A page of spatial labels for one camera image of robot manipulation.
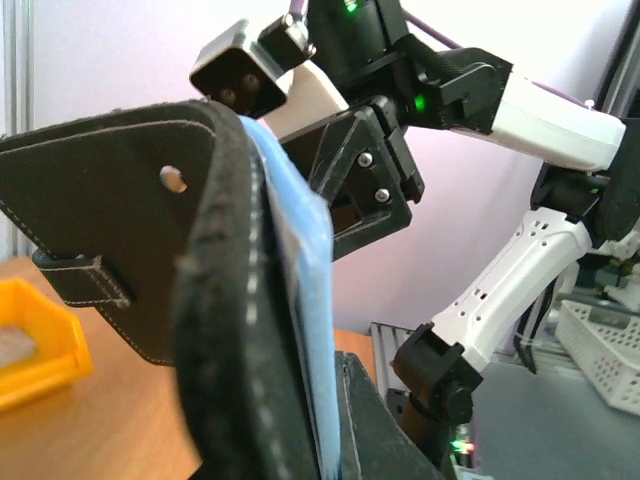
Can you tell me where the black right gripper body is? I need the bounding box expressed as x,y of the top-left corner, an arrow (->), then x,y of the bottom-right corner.
280,96 -> 424,203

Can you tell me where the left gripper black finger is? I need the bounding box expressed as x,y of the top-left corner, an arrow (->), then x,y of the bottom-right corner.
335,351 -> 443,480

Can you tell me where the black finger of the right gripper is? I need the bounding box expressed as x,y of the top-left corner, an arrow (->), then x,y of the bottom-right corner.
307,107 -> 415,261

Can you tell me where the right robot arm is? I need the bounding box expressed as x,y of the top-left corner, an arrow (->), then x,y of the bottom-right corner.
334,1 -> 632,361

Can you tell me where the white perforated basket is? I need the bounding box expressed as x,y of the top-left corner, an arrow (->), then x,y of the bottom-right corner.
555,300 -> 639,415

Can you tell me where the yellow plastic bin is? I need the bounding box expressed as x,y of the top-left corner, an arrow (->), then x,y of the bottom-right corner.
1,277 -> 94,412

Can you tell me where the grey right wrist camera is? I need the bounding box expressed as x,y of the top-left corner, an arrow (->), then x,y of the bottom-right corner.
190,13 -> 349,139

